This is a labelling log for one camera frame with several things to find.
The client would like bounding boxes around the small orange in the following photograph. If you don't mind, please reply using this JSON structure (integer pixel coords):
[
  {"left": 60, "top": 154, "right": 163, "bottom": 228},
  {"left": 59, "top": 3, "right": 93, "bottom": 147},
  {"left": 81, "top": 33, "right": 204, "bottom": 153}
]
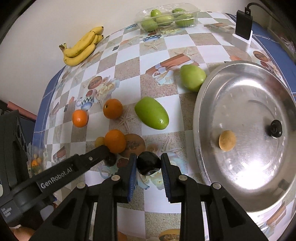
[{"left": 72, "top": 109, "right": 89, "bottom": 128}]

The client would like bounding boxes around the clear plastic container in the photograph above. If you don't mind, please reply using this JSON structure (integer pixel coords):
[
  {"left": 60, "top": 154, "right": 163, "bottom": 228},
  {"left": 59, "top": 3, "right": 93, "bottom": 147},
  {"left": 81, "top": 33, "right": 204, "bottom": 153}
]
[{"left": 135, "top": 3, "right": 201, "bottom": 32}]

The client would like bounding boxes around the green mango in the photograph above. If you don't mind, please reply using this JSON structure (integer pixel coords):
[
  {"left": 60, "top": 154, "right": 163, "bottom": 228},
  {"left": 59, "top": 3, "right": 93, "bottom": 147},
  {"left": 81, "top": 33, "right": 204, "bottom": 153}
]
[
  {"left": 135, "top": 97, "right": 169, "bottom": 130},
  {"left": 180, "top": 64, "right": 207, "bottom": 92}
]

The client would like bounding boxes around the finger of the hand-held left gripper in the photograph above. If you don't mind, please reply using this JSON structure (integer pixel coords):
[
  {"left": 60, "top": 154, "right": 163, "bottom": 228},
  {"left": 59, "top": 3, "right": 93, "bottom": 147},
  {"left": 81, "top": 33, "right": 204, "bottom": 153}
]
[{"left": 36, "top": 145, "right": 111, "bottom": 193}]

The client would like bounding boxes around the round metal tray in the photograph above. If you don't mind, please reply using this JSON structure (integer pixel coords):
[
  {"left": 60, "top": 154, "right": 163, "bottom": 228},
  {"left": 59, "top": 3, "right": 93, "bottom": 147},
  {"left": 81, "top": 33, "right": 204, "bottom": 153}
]
[{"left": 192, "top": 61, "right": 296, "bottom": 212}]

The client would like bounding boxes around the yellow banana bunch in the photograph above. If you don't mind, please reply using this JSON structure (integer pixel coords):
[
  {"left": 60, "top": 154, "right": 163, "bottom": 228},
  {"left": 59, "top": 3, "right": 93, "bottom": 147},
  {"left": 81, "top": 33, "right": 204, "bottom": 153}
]
[{"left": 59, "top": 26, "right": 104, "bottom": 67}]

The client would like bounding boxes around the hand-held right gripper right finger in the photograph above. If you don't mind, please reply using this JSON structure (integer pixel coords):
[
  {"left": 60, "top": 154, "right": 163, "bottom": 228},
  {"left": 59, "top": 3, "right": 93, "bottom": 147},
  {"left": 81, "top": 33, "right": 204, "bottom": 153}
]
[{"left": 161, "top": 153, "right": 262, "bottom": 241}]

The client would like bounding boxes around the dark plum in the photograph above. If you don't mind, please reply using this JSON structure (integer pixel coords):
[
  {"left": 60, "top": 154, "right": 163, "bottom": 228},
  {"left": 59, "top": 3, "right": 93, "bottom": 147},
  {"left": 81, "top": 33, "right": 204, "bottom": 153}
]
[
  {"left": 137, "top": 152, "right": 162, "bottom": 176},
  {"left": 104, "top": 152, "right": 117, "bottom": 167}
]

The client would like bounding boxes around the person's left hand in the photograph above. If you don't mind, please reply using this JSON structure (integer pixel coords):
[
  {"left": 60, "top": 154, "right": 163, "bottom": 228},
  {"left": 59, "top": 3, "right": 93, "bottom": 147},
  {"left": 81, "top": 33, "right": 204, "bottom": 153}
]
[{"left": 11, "top": 226, "right": 36, "bottom": 241}]

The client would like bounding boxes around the white stand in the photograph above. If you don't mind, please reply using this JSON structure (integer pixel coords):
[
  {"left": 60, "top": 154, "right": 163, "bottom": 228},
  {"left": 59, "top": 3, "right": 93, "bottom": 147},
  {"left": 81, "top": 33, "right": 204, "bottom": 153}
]
[{"left": 231, "top": 30, "right": 252, "bottom": 52}]

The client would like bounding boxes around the small black round object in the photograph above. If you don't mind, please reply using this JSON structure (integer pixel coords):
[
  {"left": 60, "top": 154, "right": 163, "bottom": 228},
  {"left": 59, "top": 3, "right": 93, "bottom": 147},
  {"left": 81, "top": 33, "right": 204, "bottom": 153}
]
[{"left": 268, "top": 120, "right": 283, "bottom": 139}]

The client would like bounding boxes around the black power bank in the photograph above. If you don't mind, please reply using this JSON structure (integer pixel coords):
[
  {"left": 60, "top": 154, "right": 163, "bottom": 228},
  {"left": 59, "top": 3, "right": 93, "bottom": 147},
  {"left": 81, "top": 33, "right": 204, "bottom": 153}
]
[{"left": 235, "top": 9, "right": 253, "bottom": 40}]

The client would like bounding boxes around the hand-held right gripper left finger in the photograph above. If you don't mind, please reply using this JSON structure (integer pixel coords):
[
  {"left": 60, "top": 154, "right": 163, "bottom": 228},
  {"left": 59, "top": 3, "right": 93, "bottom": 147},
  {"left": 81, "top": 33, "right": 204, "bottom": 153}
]
[{"left": 35, "top": 154, "right": 138, "bottom": 241}]

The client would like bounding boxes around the clear bag of small fruits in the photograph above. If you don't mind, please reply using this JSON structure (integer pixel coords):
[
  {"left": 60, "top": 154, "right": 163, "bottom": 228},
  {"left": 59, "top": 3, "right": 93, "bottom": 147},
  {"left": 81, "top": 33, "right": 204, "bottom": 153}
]
[{"left": 26, "top": 142, "right": 47, "bottom": 176}]

